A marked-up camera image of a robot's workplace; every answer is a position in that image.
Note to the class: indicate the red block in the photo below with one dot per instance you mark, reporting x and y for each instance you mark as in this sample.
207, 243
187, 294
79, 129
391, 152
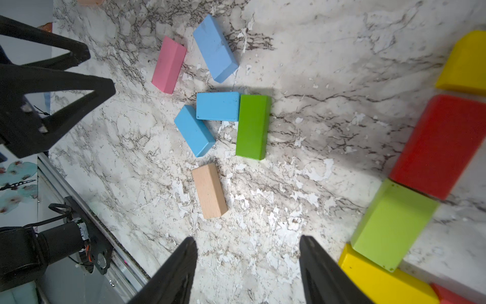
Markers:
446, 296
442, 144

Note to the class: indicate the dark green block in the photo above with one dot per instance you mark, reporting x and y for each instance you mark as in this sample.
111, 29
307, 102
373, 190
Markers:
254, 118

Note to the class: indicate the yellow block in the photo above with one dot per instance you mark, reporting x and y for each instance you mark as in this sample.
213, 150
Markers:
464, 70
382, 286

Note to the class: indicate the blue block lower left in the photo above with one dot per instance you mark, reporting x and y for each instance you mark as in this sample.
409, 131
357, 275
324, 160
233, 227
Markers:
195, 132

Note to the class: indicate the pink block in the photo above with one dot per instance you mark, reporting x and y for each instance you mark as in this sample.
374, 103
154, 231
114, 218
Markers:
168, 66

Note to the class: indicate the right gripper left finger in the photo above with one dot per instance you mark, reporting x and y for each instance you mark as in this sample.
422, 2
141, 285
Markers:
173, 281

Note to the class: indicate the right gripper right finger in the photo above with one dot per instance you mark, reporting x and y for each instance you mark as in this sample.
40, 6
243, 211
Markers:
323, 280

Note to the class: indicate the natural wood block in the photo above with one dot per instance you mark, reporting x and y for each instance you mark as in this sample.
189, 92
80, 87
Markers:
209, 191

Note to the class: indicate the lime green block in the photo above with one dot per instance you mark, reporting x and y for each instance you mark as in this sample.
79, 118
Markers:
394, 220

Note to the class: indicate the light blue block middle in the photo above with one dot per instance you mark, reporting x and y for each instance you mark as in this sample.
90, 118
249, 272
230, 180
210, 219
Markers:
218, 106

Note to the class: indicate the light blue block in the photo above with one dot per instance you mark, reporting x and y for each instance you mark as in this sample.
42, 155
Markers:
218, 106
215, 49

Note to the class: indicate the light blue block upper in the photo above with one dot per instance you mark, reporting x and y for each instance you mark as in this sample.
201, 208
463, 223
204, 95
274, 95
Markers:
215, 49

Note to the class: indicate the pink plastic scoop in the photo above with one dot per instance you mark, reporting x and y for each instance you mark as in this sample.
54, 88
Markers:
90, 2

